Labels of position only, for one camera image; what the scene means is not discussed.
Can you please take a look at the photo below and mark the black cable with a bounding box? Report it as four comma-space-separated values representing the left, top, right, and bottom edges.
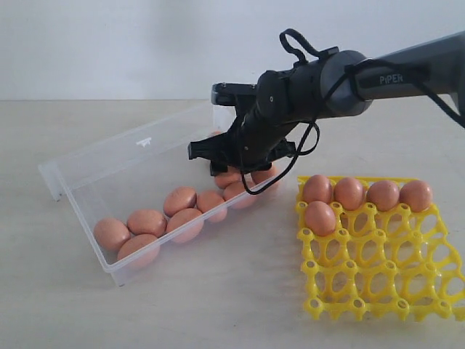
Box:
239, 28, 465, 196

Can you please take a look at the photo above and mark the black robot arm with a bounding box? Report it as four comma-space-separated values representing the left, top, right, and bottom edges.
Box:
187, 29, 464, 174

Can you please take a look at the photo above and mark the brown egg front corner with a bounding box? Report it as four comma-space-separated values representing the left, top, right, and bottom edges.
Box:
117, 234, 160, 270

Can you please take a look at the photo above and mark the clear plastic storage box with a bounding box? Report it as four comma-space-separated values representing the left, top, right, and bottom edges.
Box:
39, 103, 284, 286

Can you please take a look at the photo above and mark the brown egg right edge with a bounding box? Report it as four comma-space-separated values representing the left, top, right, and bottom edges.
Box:
223, 181, 257, 209

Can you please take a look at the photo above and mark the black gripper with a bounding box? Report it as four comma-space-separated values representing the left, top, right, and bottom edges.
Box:
187, 71, 297, 173

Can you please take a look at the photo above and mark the yellow plastic egg tray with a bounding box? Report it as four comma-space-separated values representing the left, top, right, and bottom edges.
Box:
296, 200, 464, 321

